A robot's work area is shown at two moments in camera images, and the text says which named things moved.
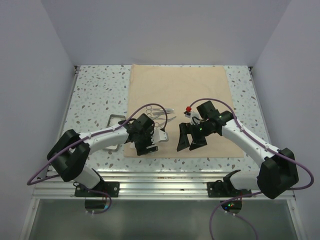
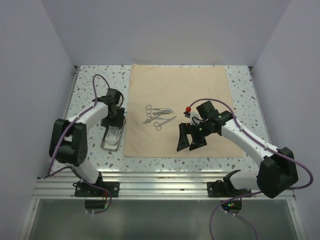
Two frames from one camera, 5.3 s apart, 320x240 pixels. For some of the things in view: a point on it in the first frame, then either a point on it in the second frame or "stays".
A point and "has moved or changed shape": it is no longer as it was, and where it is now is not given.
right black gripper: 185,128 stays
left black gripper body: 144,140 to 115,119
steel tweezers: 158,113 stays
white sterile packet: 132,145 has moved or changed shape
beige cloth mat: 174,87 stays
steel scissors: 149,109 stays
